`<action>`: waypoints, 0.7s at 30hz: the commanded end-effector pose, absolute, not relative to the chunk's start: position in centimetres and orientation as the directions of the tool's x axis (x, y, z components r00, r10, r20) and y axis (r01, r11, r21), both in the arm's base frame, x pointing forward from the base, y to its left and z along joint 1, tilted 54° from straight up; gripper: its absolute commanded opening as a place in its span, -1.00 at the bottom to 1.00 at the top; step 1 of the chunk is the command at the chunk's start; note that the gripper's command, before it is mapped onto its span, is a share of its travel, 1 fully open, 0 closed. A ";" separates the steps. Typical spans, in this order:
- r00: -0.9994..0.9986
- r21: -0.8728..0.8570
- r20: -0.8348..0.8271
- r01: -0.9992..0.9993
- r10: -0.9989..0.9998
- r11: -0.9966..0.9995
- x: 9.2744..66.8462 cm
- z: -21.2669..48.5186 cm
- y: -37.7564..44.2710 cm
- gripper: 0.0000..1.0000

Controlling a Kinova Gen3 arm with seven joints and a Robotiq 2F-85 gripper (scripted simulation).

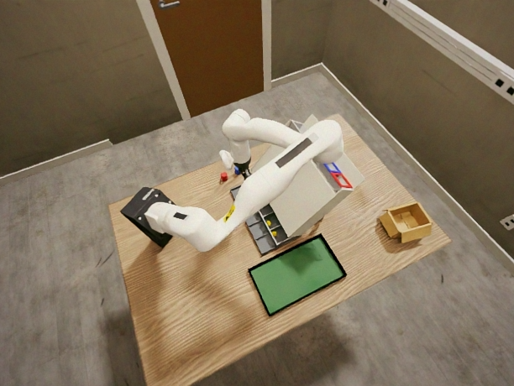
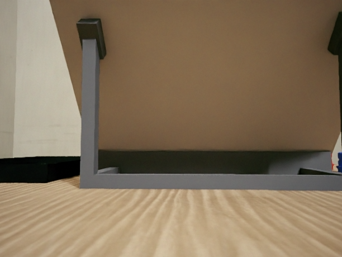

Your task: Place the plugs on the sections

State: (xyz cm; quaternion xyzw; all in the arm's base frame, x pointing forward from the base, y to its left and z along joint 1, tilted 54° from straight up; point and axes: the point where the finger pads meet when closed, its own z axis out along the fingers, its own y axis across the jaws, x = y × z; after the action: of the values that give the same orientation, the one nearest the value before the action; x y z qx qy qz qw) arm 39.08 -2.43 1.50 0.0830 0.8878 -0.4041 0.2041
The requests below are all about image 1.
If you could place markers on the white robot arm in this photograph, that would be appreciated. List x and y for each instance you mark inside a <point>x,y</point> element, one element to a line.
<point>323,139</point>

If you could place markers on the red square frame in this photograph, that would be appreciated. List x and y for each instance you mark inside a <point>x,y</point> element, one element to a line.
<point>346,186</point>

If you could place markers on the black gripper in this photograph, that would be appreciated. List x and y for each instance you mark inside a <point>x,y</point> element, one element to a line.
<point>244,168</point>

